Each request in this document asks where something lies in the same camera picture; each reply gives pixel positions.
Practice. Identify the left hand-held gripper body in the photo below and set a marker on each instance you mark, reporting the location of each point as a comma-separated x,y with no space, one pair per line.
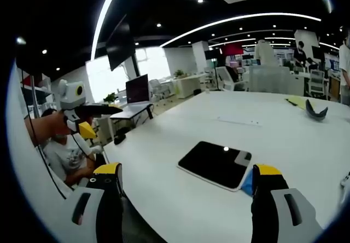
71,95

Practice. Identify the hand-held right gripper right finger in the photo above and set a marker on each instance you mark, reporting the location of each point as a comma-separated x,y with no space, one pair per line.
276,215

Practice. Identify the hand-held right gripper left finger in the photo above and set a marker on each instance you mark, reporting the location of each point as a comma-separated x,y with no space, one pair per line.
90,215

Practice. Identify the blue cleaning cloth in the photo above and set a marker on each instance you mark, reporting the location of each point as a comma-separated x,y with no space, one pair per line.
248,184

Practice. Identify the black tablet pad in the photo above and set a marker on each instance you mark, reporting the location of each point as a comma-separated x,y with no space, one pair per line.
216,165

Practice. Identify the potted green plant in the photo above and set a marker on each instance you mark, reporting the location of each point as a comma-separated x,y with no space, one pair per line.
110,98
179,73

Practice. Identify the black-legged monitor stand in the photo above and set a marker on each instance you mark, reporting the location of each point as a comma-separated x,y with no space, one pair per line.
134,110

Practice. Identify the small black oval object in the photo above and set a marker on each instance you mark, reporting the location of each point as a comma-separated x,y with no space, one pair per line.
119,139

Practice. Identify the computer monitor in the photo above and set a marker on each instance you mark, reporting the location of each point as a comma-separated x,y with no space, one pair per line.
137,89

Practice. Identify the hanging black screen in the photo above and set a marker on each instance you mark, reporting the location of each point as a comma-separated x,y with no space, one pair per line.
120,44

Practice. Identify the white object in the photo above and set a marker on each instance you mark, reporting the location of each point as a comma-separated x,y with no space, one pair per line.
346,181

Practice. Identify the curved ceiling light strip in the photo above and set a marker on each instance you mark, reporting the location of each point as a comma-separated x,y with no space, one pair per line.
238,20
105,16

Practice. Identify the white paper strip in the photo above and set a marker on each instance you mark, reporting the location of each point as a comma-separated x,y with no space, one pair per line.
240,121

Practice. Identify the dark curved headset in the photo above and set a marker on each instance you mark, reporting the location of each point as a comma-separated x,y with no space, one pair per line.
314,114

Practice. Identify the yellow sheet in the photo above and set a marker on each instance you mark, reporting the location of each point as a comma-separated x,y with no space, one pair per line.
296,101

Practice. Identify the white office chair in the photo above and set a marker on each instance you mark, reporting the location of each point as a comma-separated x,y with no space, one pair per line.
227,78

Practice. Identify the frosted desk partition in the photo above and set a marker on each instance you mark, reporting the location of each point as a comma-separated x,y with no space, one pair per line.
269,78

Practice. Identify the grey mesh office chair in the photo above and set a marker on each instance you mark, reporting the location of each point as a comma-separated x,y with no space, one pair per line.
317,83

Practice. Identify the red hanging sign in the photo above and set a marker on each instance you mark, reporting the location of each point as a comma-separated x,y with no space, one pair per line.
232,50

